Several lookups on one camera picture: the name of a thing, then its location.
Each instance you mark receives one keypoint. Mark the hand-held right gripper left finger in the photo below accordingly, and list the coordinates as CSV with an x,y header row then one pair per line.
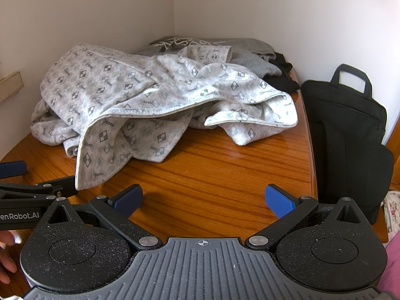
x,y
129,200

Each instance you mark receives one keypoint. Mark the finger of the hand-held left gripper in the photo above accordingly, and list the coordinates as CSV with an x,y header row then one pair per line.
x,y
12,169
37,190

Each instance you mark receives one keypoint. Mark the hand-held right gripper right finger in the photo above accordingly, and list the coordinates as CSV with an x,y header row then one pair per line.
x,y
278,201

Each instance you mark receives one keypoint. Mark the white diamond-patterned pajama garment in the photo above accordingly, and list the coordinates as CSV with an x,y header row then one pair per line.
x,y
125,93

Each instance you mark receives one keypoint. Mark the person's left hand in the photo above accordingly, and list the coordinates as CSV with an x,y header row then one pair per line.
x,y
4,256

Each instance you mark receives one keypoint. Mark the beige window sill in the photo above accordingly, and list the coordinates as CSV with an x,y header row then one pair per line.
x,y
11,87

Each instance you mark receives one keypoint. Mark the black laptop bag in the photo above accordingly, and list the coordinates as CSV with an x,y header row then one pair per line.
x,y
343,137

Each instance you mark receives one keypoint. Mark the floral cloth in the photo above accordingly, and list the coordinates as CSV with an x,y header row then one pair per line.
x,y
393,209

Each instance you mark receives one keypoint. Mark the pink clothing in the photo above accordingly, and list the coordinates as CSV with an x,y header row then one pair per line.
x,y
394,256

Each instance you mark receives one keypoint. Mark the grey printed garment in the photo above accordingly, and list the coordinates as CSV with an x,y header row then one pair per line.
x,y
250,59

